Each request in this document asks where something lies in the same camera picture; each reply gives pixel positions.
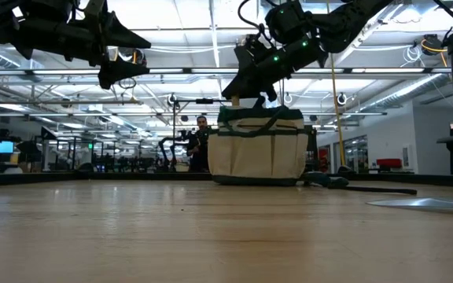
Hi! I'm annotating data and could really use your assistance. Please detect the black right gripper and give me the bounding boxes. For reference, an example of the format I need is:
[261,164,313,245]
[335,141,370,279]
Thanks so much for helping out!
[221,34,330,104]

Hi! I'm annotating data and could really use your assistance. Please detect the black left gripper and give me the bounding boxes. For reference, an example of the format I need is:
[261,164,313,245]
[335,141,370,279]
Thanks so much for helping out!
[20,0,153,90]

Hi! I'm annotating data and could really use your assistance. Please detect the cream green canvas gardening bag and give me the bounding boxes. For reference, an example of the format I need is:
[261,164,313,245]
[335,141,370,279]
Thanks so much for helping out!
[207,105,310,187]

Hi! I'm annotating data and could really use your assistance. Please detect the green handled pruning shears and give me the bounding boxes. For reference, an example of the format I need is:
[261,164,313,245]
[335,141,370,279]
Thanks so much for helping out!
[299,171,418,197]

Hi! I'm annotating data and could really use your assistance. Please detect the pointed steel trowel wooden handle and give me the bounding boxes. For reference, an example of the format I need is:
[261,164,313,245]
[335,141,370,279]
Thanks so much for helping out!
[365,190,453,212]

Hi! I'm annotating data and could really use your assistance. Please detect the person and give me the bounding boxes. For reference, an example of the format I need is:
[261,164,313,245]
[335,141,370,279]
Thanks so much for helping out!
[186,114,212,174]

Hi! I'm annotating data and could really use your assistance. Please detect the red background box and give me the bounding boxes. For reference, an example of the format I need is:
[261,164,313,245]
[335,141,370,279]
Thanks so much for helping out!
[375,157,403,170]

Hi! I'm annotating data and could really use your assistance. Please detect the hanging cable reel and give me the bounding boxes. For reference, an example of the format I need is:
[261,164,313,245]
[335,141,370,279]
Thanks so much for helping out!
[110,46,148,68]
[420,33,449,58]

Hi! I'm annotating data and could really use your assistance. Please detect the black background stand frame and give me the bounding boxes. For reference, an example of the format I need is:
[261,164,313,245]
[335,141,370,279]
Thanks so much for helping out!
[171,97,235,174]

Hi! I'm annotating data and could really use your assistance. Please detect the yellow hanging cable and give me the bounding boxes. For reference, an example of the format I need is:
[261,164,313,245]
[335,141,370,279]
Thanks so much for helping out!
[326,53,354,174]

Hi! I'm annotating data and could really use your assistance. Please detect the black aluminium table frame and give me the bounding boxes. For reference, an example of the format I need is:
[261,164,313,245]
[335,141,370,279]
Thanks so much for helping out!
[0,171,453,189]

